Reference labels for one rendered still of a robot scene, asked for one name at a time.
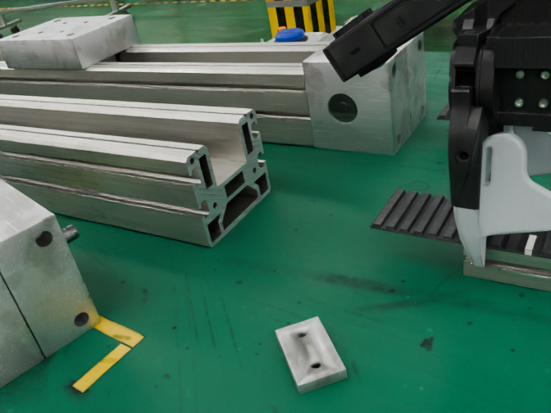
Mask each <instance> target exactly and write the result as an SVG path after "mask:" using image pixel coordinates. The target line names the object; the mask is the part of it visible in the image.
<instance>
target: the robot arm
mask: <svg viewBox="0 0 551 413"><path fill-rule="evenodd" d="M470 1H471V0H390V1H389V2H387V3H386V4H385V5H384V6H382V7H381V8H378V9H376V10H375V11H372V9H371V8H368V9H367V10H365V11H364V12H363V13H362V14H360V15H356V16H351V17H350V18H348V19H347V20H346V21H345V23H344V26H343V27H342V28H341V29H339V30H338V31H337V32H335V33H334V34H332V35H333V36H334V38H335V40H334V41H333V42H331V43H330V45H328V46H327V47H326V48H324V49H323V50H322V51H323V53H324V54H325V56H326V58H327V59H328V61H329V62H330V64H331V65H332V66H333V68H334V69H335V71H336V73H337V74H338V76H339V77H340V78H341V80H342V81H343V82H346V81H347V80H349V79H351V78H352V77H354V76H355V75H357V74H359V76H360V77H363V76H364V75H366V74H368V73H370V72H371V71H373V70H377V69H380V68H381V67H382V66H383V65H384V64H385V63H386V62H387V61H388V60H389V59H390V58H391V57H392V56H393V55H394V54H395V53H396V52H397V51H398V50H397V48H399V47H400V46H402V45H403V44H405V43H406V42H408V41H409V40H411V39H413V38H414V37H416V36H417V35H419V34H420V33H422V32H423V31H425V30H427V29H428V28H430V27H431V26H432V25H434V24H436V23H437V22H439V21H440V20H442V19H444V18H445V17H446V16H448V15H450V14H451V13H453V12H454V11H456V10H457V9H458V8H460V7H462V6H464V5H465V4H467V3H468V2H470ZM453 32H454V33H455V34H456V36H457V39H456V41H455V42H454V44H453V47H452V51H451V56H450V63H449V108H450V111H451V114H450V122H449V147H448V159H449V182H450V192H451V203H452V205H453V212H454V218H455V222H456V226H457V229H458V234H459V238H460V240H461V242H462V245H463V246H464V248H465V250H466V252H467V254H468V256H469V257H470V259H471V262H472V264H473V265H474V266H478V267H482V268H484V266H485V252H486V239H487V236H490V235H498V234H519V233H530V232H541V231H550V230H551V191H549V190H548V189H546V188H544V187H542V186H540V185H539V184H537V183H535V182H534V181H533V180H532V179H531V178H530V176H537V175H548V174H551V133H550V132H551V0H475V1H474V2H473V3H472V4H471V5H470V6H469V7H468V8H467V9H466V10H465V11H464V12H463V13H462V14H461V15H460V16H459V17H458V18H457V19H456V20H455V21H454V22H453ZM512 126H514V132H513V131H512Z"/></svg>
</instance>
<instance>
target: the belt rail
mask: <svg viewBox="0 0 551 413"><path fill-rule="evenodd" d="M463 255H466V260H464V262H463V274H464V275H468V276H472V277H477V278H481V279H488V280H493V281H498V282H502V283H506V284H514V285H518V286H522V287H527V288H535V289H539V290H544V291H548V292H551V259H546V258H541V257H536V256H527V255H522V254H516V253H512V252H503V251H498V250H493V249H488V248H486V252H485V266H484V268H482V267H478V266H474V265H473V264H472V262H471V259H470V257H469V256H468V254H467V252H466V250H465V248H464V247H463Z"/></svg>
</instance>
